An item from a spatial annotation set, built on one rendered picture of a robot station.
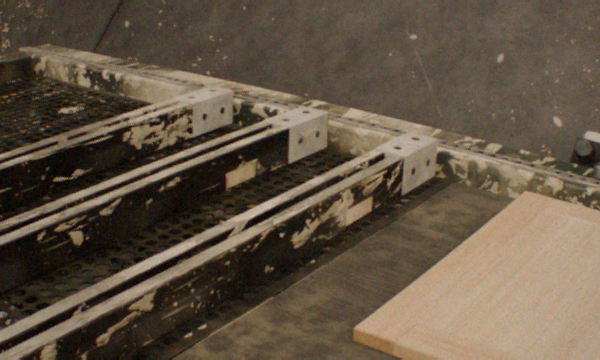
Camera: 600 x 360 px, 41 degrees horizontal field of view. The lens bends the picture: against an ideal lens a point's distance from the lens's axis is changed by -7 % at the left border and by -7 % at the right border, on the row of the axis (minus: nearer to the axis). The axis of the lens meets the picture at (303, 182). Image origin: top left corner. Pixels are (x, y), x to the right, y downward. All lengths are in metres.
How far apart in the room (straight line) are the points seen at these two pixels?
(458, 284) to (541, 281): 0.12
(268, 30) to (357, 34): 0.35
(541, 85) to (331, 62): 0.72
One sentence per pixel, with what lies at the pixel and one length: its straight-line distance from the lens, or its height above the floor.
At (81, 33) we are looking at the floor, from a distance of 3.61.
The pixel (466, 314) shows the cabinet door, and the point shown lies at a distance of 1.07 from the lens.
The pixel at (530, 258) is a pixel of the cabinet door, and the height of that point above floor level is 1.09.
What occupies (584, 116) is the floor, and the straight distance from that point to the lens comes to 2.47.
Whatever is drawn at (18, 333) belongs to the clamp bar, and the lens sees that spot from 0.92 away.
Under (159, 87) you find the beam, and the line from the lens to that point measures 1.93.
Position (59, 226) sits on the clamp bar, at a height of 1.47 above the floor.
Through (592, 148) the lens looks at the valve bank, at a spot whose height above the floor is 0.79.
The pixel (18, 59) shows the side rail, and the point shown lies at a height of 0.94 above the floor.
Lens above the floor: 2.28
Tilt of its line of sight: 57 degrees down
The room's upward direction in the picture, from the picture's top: 59 degrees counter-clockwise
